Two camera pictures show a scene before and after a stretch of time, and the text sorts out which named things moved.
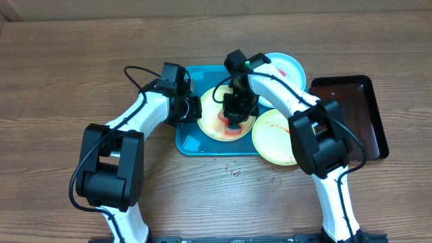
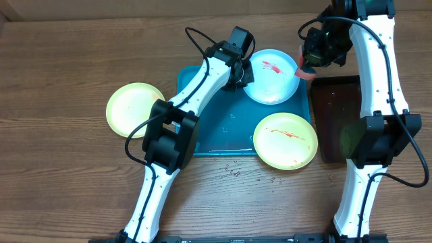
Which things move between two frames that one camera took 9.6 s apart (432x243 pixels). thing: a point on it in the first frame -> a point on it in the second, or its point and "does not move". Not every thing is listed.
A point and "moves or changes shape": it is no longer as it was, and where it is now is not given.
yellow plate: x=210 y=122 moves or changes shape
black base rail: x=298 y=238 does not move
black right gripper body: x=246 y=106 -> x=331 y=47
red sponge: x=230 y=129 -> x=301 y=74
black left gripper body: x=189 y=110 -> x=245 y=75
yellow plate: x=271 y=138 does not move
